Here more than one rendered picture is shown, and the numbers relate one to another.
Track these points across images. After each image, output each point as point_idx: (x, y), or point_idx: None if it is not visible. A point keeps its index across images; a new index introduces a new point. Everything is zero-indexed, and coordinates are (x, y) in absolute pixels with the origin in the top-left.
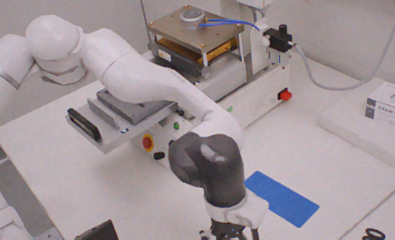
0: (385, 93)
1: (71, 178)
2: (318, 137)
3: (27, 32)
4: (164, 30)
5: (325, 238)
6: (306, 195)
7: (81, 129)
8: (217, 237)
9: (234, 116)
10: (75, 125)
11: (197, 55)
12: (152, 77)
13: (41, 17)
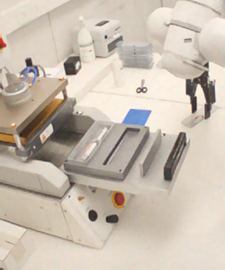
0: None
1: (192, 248)
2: None
3: None
4: (30, 110)
5: (152, 101)
6: (123, 115)
7: (179, 163)
8: (205, 87)
9: None
10: (175, 173)
11: (55, 101)
12: None
13: None
